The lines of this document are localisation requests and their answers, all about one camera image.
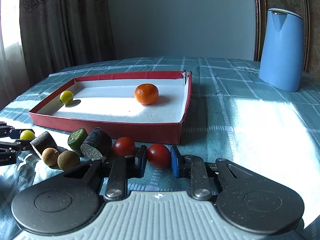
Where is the light brown longan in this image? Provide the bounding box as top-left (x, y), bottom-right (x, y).
top-left (42, 147), bottom-right (60, 166)

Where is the dark sugarcane piece right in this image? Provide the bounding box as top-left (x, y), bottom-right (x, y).
top-left (80, 127), bottom-right (112, 160)

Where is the wooden headboard frame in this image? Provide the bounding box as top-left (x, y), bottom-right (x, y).
top-left (254, 0), bottom-right (319, 76)

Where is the red cherry tomato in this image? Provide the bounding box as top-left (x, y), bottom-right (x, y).
top-left (147, 144), bottom-right (171, 168)
top-left (112, 137), bottom-right (136, 156)

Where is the blue kettle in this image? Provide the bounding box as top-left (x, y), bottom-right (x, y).
top-left (259, 8), bottom-right (304, 92)

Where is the red cardboard box tray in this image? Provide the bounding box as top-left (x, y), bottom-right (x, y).
top-left (29, 70), bottom-right (192, 145)

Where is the green tomato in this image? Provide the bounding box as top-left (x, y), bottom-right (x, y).
top-left (20, 130), bottom-right (35, 140)
top-left (58, 90), bottom-right (74, 106)

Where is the dark brown longan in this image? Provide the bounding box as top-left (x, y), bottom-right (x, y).
top-left (57, 151), bottom-right (80, 171)

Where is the brown patterned curtain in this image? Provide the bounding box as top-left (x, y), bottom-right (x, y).
top-left (1, 0), bottom-right (114, 107)

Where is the purple sugarcane piece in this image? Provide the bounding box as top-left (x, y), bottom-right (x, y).
top-left (30, 131), bottom-right (57, 159)

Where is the green cucumber piece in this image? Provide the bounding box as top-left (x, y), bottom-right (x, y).
top-left (67, 128), bottom-right (88, 157)

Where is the orange tangerine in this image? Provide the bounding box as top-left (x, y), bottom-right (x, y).
top-left (134, 83), bottom-right (159, 105)

